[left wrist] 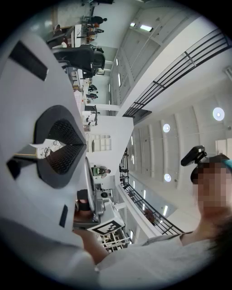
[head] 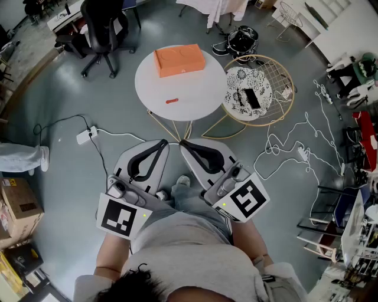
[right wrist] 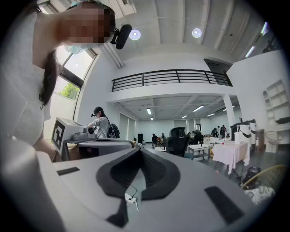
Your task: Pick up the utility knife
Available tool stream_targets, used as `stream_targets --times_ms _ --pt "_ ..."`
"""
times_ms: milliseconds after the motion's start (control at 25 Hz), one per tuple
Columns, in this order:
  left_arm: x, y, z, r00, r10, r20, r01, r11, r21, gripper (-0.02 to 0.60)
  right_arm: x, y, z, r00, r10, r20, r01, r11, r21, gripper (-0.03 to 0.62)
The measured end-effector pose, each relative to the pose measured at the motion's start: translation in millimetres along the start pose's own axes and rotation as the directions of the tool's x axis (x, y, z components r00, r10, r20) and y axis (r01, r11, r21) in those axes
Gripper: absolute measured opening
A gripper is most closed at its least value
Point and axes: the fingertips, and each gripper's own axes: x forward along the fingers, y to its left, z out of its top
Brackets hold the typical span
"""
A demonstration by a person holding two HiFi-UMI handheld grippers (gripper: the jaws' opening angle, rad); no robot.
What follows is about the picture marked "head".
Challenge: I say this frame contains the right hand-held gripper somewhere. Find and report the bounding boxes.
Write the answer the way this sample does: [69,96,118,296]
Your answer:
[180,138,270,224]

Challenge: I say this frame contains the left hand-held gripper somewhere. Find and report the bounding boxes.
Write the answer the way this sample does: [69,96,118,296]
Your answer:
[96,139,171,240]

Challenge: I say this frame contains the person's right forearm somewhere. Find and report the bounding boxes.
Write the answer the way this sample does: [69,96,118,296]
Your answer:
[232,219,274,266]

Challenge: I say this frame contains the person's left forearm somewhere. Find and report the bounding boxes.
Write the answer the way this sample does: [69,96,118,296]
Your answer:
[93,232,132,278]

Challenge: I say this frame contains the person's legs in jeans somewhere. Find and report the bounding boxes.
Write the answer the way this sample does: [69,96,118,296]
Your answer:
[170,184,234,245]

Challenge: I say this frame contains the wide white power strip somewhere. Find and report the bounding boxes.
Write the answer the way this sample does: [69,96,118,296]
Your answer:
[76,126,99,145]

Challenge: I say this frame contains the black phone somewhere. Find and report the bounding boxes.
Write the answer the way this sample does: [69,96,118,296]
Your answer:
[243,88,262,109]

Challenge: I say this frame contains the round white side table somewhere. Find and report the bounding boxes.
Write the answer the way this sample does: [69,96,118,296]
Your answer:
[134,45,227,143]

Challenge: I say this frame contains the black white floral cushion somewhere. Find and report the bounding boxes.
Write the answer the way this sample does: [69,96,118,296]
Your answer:
[223,66,273,121]

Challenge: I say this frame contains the person's torso in light shirt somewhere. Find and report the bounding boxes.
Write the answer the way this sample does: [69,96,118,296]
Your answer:
[73,203,309,302]

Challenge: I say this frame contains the orange rectangular box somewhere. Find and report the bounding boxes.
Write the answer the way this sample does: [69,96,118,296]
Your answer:
[153,44,206,78]

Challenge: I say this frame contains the brown cardboard box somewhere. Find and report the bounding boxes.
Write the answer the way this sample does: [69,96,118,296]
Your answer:
[0,176,45,240]

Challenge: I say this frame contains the light wooden rack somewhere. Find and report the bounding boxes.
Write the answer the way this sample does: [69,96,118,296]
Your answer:
[296,232,339,263]

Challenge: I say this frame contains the black office chair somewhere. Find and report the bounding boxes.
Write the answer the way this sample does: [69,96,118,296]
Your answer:
[55,0,136,80]

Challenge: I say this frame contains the black box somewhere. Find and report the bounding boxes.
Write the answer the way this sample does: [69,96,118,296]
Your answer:
[2,241,45,277]

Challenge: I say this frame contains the white draped cloth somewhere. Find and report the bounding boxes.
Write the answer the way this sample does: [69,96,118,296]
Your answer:
[176,0,249,29]

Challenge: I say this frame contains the cluttered white desk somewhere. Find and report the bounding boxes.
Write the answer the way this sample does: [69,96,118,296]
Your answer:
[341,188,378,266]

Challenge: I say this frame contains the red metal stand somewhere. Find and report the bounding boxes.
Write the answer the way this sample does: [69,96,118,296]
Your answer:
[353,111,378,172]

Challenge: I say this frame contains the yellow box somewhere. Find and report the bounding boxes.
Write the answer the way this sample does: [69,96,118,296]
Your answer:
[0,250,24,296]

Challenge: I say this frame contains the dark green long object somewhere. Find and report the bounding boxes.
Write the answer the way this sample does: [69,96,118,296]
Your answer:
[305,2,330,30]

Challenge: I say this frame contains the white power strip cable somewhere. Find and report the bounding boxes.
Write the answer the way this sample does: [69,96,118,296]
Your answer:
[96,128,148,143]

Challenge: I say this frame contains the black cable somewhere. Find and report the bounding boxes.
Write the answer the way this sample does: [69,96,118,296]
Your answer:
[88,136,109,181]
[32,114,91,137]

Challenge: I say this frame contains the gold wire basket table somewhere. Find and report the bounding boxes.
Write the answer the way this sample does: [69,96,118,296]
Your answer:
[201,54,295,140]

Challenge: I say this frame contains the tangled white cable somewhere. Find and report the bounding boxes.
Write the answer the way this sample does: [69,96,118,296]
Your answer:
[253,79,346,213]

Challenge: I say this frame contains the black headset with cables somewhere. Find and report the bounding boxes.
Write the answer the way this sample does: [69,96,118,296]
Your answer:
[211,25,260,61]

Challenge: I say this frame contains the grey shoulder strap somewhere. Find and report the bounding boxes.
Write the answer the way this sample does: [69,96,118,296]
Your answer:
[250,255,309,302]

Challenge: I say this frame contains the black frame chair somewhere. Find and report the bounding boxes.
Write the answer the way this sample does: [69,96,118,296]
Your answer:
[296,182,370,237]

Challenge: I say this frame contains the white wire chair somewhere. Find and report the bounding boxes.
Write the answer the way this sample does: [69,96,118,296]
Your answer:
[266,1,305,42]

